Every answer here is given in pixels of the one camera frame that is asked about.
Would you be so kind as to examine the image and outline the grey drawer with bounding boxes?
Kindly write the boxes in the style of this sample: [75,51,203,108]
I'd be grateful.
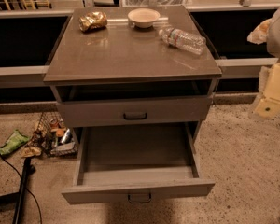
[62,123,215,204]
[57,96,212,128]

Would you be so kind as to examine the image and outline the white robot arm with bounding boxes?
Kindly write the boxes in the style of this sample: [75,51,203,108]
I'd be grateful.
[247,8,280,119]

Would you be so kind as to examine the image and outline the grey drawer cabinet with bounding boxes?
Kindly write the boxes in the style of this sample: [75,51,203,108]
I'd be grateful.
[44,6,221,145]

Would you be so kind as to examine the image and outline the closed grey top drawer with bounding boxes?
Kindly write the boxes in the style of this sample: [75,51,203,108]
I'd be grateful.
[57,96,212,128]

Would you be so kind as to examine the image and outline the metal railing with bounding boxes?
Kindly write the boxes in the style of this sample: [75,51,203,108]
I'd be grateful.
[0,0,280,88]

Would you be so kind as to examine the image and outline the clear plastic water bottle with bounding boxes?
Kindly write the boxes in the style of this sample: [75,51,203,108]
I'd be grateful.
[159,27,206,55]

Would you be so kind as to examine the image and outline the white ceramic bowl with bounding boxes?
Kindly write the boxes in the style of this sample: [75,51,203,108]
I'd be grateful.
[128,8,160,28]

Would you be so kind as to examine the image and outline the crumpled gold chip bag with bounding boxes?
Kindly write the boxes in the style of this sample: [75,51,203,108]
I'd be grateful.
[78,11,107,33]

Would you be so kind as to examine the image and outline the green snack bag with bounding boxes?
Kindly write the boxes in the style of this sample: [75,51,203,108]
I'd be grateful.
[0,130,30,156]

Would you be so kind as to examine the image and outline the black stand leg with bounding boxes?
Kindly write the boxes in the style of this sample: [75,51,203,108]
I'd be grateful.
[0,158,35,224]

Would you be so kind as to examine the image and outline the wire basket with trash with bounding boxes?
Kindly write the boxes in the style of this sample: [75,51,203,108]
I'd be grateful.
[26,112,77,157]

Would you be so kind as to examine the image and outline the black cable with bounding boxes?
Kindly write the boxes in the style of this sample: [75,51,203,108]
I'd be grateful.
[0,135,43,224]

